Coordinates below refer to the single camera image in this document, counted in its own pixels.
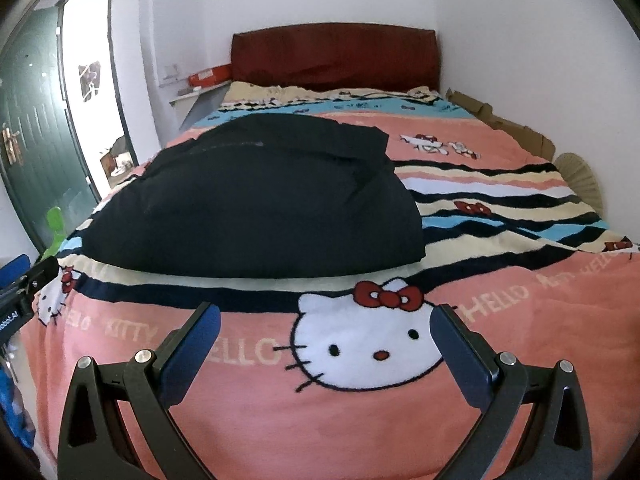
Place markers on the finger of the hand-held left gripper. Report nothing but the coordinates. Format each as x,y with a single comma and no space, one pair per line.
14,267
42,275

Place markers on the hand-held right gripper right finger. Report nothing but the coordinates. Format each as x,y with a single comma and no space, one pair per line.
462,355

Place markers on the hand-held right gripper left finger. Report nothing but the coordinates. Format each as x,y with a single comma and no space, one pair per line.
192,355

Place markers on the black garment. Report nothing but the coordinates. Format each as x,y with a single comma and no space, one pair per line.
250,200

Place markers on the person's left hand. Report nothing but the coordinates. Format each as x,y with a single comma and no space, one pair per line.
12,405

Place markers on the green plastic object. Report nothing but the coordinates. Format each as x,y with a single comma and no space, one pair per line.
54,230

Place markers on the brown box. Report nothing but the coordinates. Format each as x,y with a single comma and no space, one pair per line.
108,164

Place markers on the pink cartoon cat printed blanket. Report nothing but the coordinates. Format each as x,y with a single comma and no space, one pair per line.
350,425

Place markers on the dark green door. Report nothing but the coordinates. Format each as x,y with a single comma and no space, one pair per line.
35,135

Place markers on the woven hand fan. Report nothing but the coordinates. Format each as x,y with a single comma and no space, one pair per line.
582,180

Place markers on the brown cardboard sheet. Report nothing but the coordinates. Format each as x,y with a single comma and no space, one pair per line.
520,132

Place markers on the grey nightstand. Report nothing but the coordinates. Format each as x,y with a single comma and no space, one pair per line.
200,105

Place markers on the red box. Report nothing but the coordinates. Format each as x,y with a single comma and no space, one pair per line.
210,76

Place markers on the dark red headboard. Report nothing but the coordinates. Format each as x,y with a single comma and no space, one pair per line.
335,55

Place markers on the wall poster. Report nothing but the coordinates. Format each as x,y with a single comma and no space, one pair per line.
90,81

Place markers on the white wall socket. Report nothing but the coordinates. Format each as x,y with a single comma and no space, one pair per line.
170,73

